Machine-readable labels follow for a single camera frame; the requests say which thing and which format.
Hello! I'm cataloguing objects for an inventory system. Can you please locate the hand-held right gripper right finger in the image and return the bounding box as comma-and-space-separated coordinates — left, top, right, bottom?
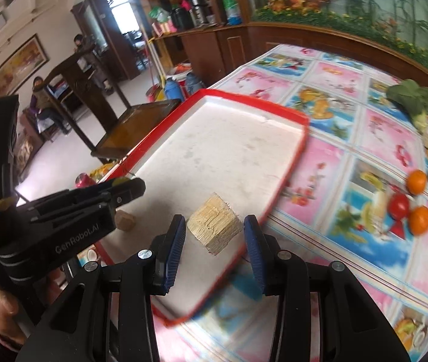
244, 214, 411, 362

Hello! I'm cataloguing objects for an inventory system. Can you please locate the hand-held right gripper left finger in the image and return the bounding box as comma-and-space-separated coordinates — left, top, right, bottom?
15, 214, 187, 362

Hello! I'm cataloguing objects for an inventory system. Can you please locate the leafy green vegetable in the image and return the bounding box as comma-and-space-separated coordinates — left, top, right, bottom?
386, 79, 428, 134

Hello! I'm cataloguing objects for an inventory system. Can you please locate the aquarium with artificial plants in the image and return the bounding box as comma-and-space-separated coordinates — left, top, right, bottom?
237, 0, 428, 80

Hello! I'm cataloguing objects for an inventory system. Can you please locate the black flask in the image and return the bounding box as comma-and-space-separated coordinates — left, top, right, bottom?
171, 5, 189, 31

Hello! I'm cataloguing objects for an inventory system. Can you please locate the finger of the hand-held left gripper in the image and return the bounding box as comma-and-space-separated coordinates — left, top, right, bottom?
22, 176, 147, 218
29, 203, 118, 231

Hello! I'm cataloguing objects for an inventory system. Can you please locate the red can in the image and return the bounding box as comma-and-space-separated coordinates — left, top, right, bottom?
75, 173, 96, 189

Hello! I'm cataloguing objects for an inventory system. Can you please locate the red tray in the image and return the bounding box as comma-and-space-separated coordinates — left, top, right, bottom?
93, 89, 310, 328

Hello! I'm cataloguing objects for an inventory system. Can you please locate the large wooden block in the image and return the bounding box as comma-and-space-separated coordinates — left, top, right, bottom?
186, 192, 243, 256

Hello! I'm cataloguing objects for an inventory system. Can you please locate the person's left hand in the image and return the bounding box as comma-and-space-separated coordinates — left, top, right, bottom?
0, 287, 27, 347

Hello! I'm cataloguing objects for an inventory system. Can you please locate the printed tablecloth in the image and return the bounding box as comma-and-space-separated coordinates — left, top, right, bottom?
154, 43, 428, 362

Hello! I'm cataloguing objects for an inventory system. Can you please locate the steel thermos flask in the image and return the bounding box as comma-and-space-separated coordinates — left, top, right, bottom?
187, 0, 209, 27

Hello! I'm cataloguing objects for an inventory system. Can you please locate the wooden chair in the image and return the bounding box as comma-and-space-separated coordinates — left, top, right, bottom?
42, 43, 182, 161

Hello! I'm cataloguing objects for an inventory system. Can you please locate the wooden cabinet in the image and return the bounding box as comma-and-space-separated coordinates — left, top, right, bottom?
150, 23, 286, 87

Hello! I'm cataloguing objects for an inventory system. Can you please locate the green label water bottle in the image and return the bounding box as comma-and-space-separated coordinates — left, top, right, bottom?
222, 0, 242, 26

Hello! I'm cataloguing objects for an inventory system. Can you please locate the orange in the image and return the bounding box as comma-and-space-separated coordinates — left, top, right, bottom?
409, 205, 428, 235
406, 170, 428, 195

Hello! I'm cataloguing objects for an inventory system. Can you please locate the green bag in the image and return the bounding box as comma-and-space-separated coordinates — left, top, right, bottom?
149, 7, 169, 23

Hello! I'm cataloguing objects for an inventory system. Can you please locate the yellow mop handle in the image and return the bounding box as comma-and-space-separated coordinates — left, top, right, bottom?
143, 23, 164, 87

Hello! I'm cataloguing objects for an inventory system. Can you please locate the small wooden block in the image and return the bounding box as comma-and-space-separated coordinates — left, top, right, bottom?
115, 210, 137, 232

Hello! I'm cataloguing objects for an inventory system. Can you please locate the red tomato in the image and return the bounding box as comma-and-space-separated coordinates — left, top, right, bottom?
388, 194, 411, 219

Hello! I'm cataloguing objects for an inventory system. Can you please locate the framed painting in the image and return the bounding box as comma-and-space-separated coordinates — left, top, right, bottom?
0, 34, 51, 99

